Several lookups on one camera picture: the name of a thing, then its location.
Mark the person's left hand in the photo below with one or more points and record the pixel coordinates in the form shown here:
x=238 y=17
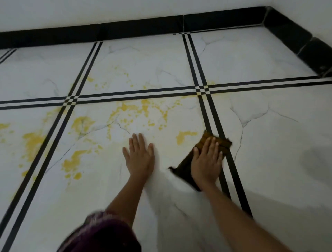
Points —
x=138 y=161

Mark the person's right hand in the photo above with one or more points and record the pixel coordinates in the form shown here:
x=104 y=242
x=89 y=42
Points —
x=207 y=166

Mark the dark brown cleaning cloth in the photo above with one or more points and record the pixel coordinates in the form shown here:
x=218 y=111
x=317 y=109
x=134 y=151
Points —
x=184 y=167

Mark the yellow stains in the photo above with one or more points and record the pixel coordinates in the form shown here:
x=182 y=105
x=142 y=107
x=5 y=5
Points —
x=32 y=141

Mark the person's right forearm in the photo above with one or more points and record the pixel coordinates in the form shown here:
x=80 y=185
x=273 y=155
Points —
x=238 y=228

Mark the person's left forearm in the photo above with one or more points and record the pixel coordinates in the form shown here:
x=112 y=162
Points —
x=124 y=202

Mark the maroon patterned left sleeve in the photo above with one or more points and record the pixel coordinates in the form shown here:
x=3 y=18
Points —
x=103 y=238

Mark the black skirting strip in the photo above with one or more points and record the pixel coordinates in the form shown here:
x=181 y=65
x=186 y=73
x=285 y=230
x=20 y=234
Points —
x=129 y=28

